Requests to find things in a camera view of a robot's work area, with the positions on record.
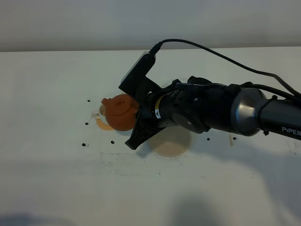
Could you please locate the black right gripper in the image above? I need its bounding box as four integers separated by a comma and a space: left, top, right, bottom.
125, 89, 182, 150

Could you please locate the brown clay teapot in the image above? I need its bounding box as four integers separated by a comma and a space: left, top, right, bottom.
102, 94, 139, 131

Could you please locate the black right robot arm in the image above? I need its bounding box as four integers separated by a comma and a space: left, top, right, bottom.
119, 76, 301, 149

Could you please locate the beige round teapot coaster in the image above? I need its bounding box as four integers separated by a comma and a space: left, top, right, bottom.
147, 126, 191, 157

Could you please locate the orange coaster near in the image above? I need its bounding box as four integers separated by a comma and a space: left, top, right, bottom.
96, 119, 114, 131

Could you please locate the white teacup near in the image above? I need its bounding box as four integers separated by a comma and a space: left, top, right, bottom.
91, 105, 105, 119

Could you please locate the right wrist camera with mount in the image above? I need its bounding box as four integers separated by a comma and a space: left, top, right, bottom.
119, 52, 161, 105

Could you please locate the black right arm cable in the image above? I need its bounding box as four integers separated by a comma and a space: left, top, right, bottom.
149, 39, 301, 102

